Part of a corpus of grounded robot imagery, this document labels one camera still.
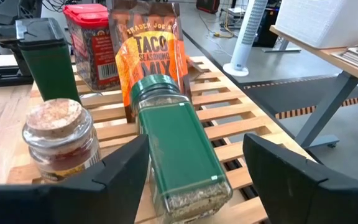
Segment wooden slatted shelf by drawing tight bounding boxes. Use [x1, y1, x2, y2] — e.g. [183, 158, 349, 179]
[6, 55, 315, 224]

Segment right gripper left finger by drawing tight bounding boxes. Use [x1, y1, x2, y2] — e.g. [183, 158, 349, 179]
[0, 134, 150, 224]

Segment wooden desk grey legs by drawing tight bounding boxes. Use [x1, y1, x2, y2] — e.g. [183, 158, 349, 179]
[268, 24, 358, 149]

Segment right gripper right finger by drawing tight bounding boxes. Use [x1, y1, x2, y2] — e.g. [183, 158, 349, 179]
[242, 133, 358, 224]

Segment red case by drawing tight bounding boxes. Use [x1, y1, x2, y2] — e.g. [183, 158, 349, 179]
[196, 0, 221, 14]

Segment red-lid smoked paprika tin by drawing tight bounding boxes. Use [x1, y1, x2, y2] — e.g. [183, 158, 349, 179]
[63, 3, 121, 91]

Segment white tower fan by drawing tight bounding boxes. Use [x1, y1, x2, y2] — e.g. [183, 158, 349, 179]
[222, 0, 269, 77]

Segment white ribbed box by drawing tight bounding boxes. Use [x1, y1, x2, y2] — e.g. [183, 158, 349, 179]
[274, 0, 358, 49]

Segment green-lid spice jar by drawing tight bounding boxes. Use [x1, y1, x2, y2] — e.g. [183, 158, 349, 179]
[130, 73, 233, 224]

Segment green black pepper tin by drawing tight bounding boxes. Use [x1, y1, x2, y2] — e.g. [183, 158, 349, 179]
[15, 17, 82, 103]

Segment black aluminium table frame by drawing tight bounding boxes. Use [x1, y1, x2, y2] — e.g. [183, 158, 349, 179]
[0, 65, 34, 88]

